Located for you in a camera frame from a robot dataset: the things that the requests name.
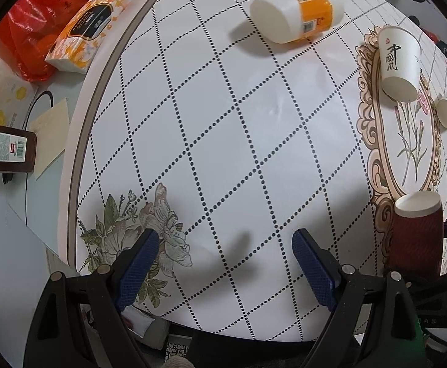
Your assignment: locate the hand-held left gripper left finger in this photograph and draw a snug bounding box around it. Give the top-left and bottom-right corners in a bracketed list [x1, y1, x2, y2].
[24, 229, 160, 368]

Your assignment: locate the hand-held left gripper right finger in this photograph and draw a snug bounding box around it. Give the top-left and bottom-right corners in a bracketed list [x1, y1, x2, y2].
[291, 228, 429, 368]

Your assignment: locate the dark red paper cup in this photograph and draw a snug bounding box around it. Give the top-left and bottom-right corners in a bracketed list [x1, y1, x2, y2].
[389, 191, 444, 281]

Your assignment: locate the tall white printed paper cup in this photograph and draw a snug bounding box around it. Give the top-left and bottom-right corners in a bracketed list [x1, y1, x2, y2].
[378, 25, 422, 103]

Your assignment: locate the beige paper sheet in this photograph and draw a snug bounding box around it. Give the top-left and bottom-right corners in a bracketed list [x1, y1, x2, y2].
[29, 98, 71, 180]

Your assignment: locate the dark brown labelled box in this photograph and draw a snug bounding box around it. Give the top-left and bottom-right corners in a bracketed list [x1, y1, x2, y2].
[0, 121, 37, 173]

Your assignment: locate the orange flowered tissue pack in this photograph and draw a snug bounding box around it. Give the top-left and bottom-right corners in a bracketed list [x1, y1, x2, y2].
[44, 0, 128, 75]

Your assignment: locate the red plastic bag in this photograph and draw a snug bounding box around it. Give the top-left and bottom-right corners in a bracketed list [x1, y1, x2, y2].
[0, 0, 108, 82]

